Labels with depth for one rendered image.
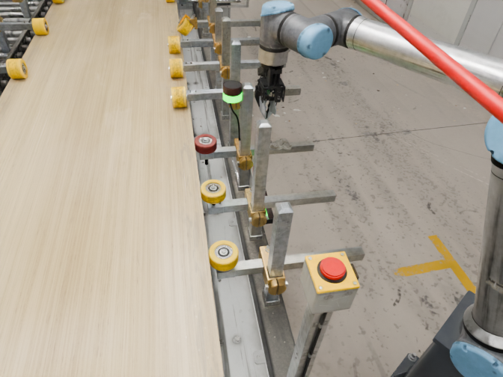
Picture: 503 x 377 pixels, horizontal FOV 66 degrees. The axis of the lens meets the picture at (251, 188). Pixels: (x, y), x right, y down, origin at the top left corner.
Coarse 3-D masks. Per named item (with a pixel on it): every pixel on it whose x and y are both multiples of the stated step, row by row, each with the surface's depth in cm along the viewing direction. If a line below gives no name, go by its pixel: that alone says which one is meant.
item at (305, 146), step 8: (296, 144) 146; (304, 144) 146; (312, 144) 146; (216, 152) 140; (224, 152) 141; (232, 152) 141; (272, 152) 145; (280, 152) 146; (288, 152) 146; (296, 152) 147
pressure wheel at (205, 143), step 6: (198, 138) 138; (204, 138) 137; (210, 138) 139; (198, 144) 135; (204, 144) 135; (210, 144) 136; (216, 144) 138; (198, 150) 136; (204, 150) 136; (210, 150) 136
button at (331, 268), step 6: (330, 258) 62; (336, 258) 62; (324, 264) 61; (330, 264) 61; (336, 264) 61; (342, 264) 61; (324, 270) 60; (330, 270) 60; (336, 270) 60; (342, 270) 60; (330, 276) 59; (336, 276) 59; (342, 276) 60
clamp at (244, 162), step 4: (236, 140) 144; (236, 144) 142; (236, 148) 142; (240, 156) 137; (244, 156) 137; (248, 156) 138; (240, 160) 137; (244, 160) 136; (248, 160) 136; (240, 164) 137; (244, 164) 137; (248, 164) 138; (252, 164) 138; (240, 168) 139; (244, 168) 139; (248, 168) 139
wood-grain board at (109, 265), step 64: (64, 0) 236; (128, 0) 241; (64, 64) 175; (128, 64) 178; (0, 128) 138; (64, 128) 140; (128, 128) 142; (0, 192) 115; (64, 192) 116; (128, 192) 117; (192, 192) 118; (0, 256) 98; (64, 256) 99; (128, 256) 100; (192, 256) 101; (0, 320) 86; (64, 320) 87; (128, 320) 87; (192, 320) 88
